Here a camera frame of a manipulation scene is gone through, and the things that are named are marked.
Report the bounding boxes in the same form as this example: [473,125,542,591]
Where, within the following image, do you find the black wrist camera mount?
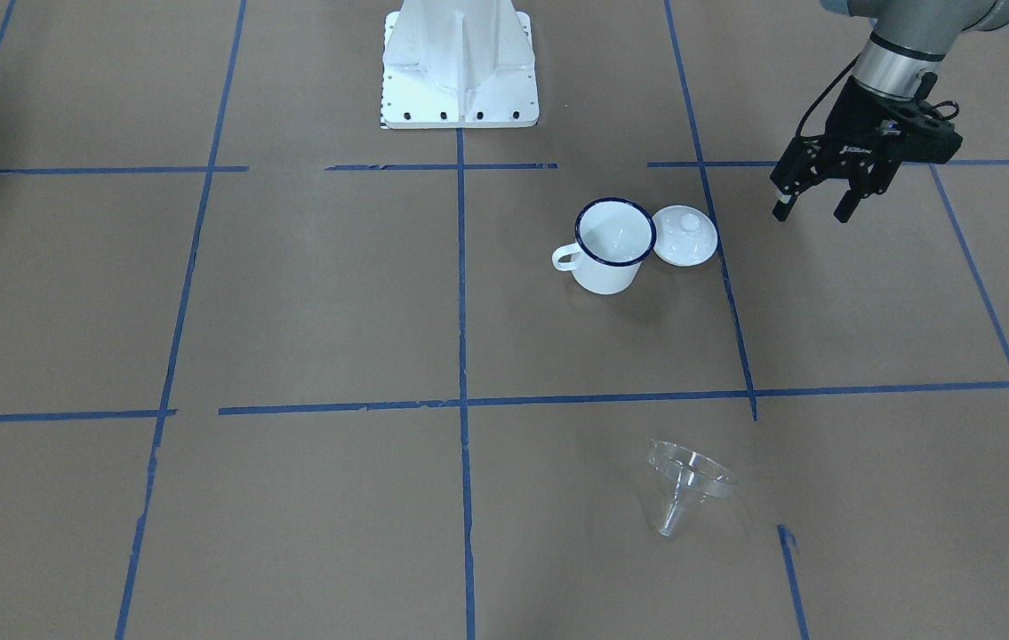
[882,99,963,164]

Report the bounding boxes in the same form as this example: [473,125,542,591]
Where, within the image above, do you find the white enamel mug blue rim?
[550,197,658,295]

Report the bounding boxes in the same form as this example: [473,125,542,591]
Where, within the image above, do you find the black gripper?
[771,78,924,223]

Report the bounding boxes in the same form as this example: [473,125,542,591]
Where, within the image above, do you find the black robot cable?
[794,55,862,141]

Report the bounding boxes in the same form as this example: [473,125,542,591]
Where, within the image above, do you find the clear glass funnel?
[647,440,739,538]

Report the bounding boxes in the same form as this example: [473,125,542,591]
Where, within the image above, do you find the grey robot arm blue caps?
[771,1,1009,222]

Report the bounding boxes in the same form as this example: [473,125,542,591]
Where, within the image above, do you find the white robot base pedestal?
[380,1,541,130]

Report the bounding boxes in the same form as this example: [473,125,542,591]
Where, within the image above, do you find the white enamel lid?
[652,205,719,268]

